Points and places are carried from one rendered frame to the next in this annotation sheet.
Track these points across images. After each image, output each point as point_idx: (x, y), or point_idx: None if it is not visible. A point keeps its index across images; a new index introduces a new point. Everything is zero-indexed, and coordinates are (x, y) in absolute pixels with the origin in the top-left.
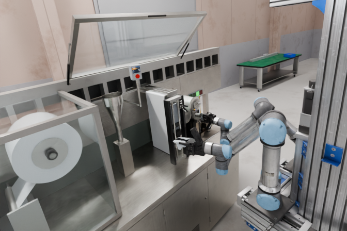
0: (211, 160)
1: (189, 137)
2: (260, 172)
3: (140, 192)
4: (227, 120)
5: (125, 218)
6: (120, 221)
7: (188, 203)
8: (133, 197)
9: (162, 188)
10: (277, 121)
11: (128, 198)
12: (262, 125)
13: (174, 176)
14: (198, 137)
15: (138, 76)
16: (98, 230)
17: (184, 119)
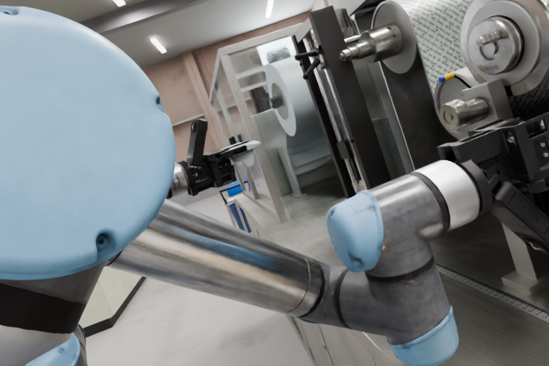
0: (354, 333)
1: (234, 149)
2: (78, 341)
3: (313, 224)
4: (350, 198)
5: (274, 226)
6: (272, 225)
7: (348, 364)
8: (306, 222)
9: (296, 243)
10: None
11: (309, 219)
12: None
13: (320, 251)
14: (189, 146)
15: None
16: (272, 214)
17: (341, 106)
